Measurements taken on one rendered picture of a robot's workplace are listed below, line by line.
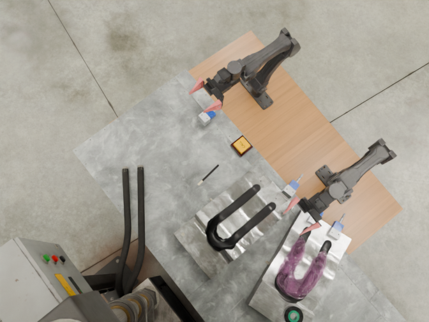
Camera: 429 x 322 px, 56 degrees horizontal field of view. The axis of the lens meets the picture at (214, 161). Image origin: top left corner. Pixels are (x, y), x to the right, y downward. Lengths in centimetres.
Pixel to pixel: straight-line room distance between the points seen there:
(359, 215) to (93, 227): 165
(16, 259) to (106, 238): 148
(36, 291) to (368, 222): 148
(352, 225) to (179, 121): 98
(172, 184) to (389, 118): 184
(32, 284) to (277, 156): 124
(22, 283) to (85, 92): 195
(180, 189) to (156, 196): 12
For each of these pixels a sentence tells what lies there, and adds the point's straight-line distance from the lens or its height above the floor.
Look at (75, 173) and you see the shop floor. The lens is 290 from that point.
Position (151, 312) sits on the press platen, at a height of 104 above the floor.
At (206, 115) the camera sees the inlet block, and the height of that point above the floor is 85.
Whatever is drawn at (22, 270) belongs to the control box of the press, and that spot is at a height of 147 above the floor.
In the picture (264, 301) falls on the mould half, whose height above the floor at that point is 91.
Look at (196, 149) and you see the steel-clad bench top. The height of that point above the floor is 80.
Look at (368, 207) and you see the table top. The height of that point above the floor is 80.
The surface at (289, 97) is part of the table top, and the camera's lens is 215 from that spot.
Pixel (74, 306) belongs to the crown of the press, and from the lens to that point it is 74.
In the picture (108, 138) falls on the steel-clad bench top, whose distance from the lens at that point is 205.
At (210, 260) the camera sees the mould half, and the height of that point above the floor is 86.
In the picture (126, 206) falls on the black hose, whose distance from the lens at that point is 190.
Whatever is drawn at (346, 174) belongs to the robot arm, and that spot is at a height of 123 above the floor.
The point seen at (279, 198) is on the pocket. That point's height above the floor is 86.
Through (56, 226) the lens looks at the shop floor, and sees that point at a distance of 287.
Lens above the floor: 272
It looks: 75 degrees down
